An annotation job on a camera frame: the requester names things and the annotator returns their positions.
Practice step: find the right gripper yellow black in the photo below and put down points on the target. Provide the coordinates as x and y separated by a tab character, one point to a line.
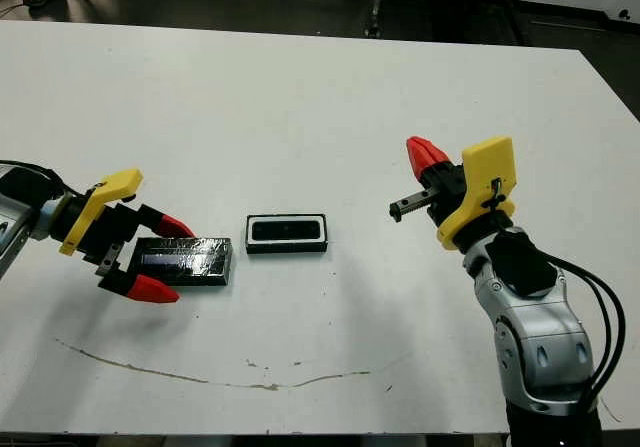
490	167

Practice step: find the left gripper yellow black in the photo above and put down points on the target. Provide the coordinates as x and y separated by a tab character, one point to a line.
112	182

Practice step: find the glossy black box lid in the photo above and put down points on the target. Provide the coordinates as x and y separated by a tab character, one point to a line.
200	262

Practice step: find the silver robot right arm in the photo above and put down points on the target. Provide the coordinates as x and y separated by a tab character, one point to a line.
545	332

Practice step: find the black box with white insert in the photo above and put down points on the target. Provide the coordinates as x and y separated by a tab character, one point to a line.
285	248

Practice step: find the black metal stand pole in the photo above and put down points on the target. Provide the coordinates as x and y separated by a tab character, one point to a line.
374	12

